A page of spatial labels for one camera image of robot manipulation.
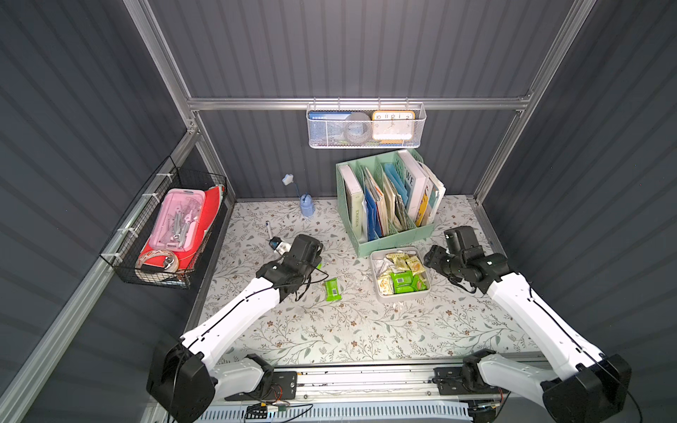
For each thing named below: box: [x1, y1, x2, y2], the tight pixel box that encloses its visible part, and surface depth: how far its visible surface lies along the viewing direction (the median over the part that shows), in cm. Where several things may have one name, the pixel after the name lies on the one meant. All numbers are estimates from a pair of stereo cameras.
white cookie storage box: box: [369, 245, 432, 303], surface depth 92 cm
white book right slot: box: [397, 148, 428, 223], surface depth 98 cm
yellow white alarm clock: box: [371, 110, 417, 145], surface depth 91 cm
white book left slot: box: [339, 163, 364, 238], surface depth 93 cm
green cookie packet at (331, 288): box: [324, 277, 343, 302], surface depth 93 cm
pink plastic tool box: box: [148, 188, 206, 253], surface depth 74 cm
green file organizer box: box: [334, 148, 435, 258], surface depth 98 cm
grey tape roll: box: [343, 111, 373, 145], surface depth 89 cm
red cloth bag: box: [138, 186, 225, 270], surface depth 71 cm
